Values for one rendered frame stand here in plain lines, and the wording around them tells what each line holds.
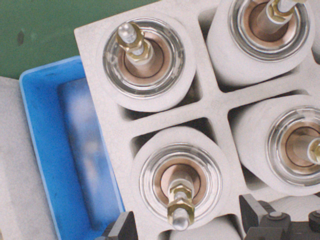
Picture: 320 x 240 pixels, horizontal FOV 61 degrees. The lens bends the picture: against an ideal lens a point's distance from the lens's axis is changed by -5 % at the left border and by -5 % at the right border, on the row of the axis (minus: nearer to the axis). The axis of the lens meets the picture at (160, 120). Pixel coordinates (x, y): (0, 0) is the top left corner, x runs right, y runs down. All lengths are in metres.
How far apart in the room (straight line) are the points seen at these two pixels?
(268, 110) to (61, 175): 0.34
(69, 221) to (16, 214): 0.11
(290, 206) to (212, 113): 0.14
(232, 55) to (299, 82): 0.11
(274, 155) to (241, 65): 0.09
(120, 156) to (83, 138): 0.21
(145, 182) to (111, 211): 0.29
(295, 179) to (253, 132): 0.06
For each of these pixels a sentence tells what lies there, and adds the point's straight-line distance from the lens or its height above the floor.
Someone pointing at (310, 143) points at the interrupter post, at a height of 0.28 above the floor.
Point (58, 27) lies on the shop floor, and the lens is 0.58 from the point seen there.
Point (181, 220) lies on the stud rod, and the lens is 0.17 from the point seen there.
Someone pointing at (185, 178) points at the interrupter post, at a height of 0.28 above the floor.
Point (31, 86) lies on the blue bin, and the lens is 0.47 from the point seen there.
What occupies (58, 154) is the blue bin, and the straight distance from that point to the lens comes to 0.49.
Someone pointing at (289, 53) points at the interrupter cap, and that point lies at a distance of 0.28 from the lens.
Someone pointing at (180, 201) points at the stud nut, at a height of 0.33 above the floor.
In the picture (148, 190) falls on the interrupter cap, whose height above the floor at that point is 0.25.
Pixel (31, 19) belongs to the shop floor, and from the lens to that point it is 0.61.
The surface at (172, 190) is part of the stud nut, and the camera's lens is 0.22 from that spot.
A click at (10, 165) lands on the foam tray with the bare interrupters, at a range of 0.42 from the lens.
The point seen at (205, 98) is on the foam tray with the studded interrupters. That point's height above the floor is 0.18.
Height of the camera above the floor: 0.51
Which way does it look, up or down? 86 degrees down
